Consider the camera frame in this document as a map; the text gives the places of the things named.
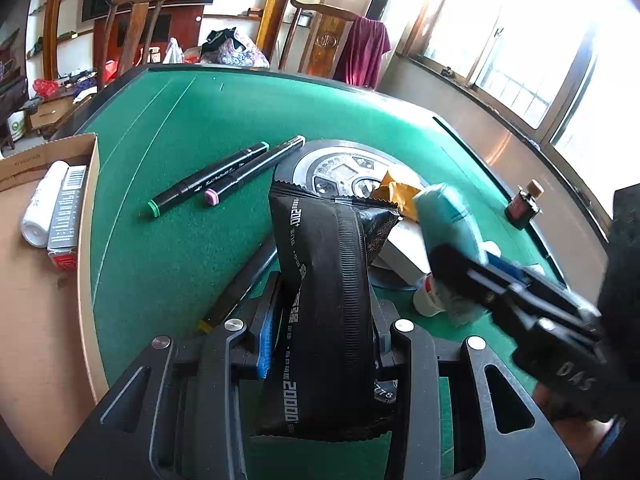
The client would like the cardboard box tray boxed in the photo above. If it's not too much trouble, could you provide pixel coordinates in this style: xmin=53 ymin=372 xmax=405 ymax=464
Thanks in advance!
xmin=0 ymin=133 xmax=108 ymax=472

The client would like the black snack packet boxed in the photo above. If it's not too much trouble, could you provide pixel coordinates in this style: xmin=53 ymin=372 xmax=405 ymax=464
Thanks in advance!
xmin=257 ymin=181 xmax=399 ymax=442

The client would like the person's right hand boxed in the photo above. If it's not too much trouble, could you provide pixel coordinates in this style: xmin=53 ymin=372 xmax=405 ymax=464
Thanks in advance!
xmin=533 ymin=382 xmax=615 ymax=472

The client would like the tall white medicine box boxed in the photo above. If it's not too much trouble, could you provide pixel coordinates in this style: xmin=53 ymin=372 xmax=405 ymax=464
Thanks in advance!
xmin=47 ymin=165 xmax=88 ymax=271

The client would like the red label white bottle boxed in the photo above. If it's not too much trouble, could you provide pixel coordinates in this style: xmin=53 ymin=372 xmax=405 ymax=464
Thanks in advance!
xmin=412 ymin=274 xmax=445 ymax=318

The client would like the white square bottle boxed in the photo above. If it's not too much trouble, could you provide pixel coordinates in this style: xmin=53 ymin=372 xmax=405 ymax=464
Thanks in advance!
xmin=373 ymin=219 xmax=431 ymax=285

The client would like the maroon cloth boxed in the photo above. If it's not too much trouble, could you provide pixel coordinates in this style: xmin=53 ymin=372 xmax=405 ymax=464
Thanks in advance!
xmin=333 ymin=16 xmax=390 ymax=90

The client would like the red plastic bag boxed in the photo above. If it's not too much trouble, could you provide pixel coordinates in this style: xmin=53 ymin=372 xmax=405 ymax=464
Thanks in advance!
xmin=32 ymin=79 xmax=60 ymax=99

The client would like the small dark perfume bottle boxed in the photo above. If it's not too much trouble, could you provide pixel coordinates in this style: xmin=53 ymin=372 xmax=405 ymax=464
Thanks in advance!
xmin=504 ymin=179 xmax=544 ymax=230

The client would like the yellow crumpled packet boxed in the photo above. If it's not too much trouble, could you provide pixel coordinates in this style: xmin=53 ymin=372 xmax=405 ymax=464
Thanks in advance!
xmin=370 ymin=169 xmax=424 ymax=222

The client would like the green capped black marker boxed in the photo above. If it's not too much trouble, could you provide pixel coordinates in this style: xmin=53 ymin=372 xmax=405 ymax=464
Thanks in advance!
xmin=148 ymin=142 xmax=269 ymax=218

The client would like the wooden chair with cloth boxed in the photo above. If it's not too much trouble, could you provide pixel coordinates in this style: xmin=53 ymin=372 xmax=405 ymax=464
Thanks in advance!
xmin=278 ymin=0 xmax=359 ymax=78

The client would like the teal cartoon pouch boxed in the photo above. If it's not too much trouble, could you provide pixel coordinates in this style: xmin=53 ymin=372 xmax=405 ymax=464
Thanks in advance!
xmin=413 ymin=183 xmax=488 ymax=327

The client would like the yellow capped black marker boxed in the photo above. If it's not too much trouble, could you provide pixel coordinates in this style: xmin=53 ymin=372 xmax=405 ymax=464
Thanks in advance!
xmin=198 ymin=233 xmax=277 ymax=334

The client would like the small white bottle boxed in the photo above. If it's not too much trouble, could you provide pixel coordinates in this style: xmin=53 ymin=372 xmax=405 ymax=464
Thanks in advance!
xmin=20 ymin=160 xmax=70 ymax=248

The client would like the pink capped black marker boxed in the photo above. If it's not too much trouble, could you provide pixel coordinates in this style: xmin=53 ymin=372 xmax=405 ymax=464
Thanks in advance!
xmin=204 ymin=136 xmax=306 ymax=206

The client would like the round table centre console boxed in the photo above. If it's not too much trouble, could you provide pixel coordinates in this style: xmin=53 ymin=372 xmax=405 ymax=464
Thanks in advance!
xmin=274 ymin=140 xmax=426 ymax=290

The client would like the pile of clothes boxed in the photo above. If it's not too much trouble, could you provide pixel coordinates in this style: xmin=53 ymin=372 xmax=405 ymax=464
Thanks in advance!
xmin=200 ymin=27 xmax=270 ymax=68

